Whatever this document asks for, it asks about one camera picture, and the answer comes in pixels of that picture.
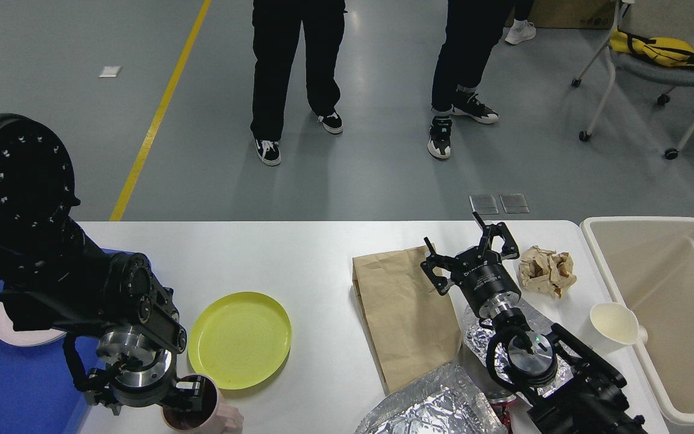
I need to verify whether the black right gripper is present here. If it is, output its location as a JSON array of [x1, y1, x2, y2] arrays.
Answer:
[[420, 213, 522, 318]]

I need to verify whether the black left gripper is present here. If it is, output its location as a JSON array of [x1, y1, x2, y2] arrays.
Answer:
[[85, 326, 215, 430]]

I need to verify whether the pink mug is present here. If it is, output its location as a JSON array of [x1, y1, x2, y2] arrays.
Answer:
[[168, 374, 243, 433]]

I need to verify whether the yellow plate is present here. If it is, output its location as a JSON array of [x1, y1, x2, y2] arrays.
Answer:
[[188, 292, 292, 390]]

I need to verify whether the blue plastic tray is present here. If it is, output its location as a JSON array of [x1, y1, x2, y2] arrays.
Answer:
[[0, 248, 131, 434]]

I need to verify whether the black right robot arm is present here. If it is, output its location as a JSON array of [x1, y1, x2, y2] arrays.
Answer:
[[420, 213, 645, 433]]

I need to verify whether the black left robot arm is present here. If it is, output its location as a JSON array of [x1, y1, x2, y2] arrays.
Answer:
[[0, 113, 218, 422]]

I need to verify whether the left floor outlet plate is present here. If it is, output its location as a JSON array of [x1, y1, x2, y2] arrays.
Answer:
[[470, 194, 499, 215]]

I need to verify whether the floor outlet plate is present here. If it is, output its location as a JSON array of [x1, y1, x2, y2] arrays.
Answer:
[[470, 194, 499, 215], [499, 194, 531, 213]]

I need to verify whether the small aluminium foil piece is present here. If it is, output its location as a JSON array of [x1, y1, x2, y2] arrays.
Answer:
[[463, 300, 574, 398]]

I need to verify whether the crumpled brown paper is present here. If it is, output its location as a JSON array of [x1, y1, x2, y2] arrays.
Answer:
[[519, 245, 578, 299]]

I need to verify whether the right floor outlet plate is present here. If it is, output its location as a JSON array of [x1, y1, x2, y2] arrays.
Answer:
[[499, 194, 531, 213]]

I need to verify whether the brown paper bag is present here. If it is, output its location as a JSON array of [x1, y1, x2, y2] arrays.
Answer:
[[352, 245, 462, 393]]

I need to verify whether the large crumpled aluminium foil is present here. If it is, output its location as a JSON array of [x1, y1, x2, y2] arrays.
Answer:
[[355, 363, 508, 433]]

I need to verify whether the white paper cup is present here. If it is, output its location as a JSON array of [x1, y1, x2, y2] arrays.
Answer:
[[587, 302, 649, 348]]

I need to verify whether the beige plastic bin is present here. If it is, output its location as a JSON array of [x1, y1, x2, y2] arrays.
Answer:
[[581, 216, 694, 426]]

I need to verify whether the pink plate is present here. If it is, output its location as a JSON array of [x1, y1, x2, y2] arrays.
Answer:
[[0, 302, 66, 348]]

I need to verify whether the person in dark jeans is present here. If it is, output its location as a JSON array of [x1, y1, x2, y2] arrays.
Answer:
[[427, 1, 513, 160]]

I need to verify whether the person in black shorts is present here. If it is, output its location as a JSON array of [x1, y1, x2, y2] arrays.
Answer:
[[504, 0, 537, 46]]

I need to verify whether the yellow bag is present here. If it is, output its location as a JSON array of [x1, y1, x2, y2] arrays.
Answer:
[[608, 28, 694, 71]]

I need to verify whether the grey office chair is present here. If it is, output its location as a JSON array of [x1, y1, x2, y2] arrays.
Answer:
[[578, 1, 694, 160]]

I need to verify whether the person in grey sweater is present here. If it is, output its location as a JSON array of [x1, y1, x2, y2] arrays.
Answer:
[[250, 0, 347, 167]]

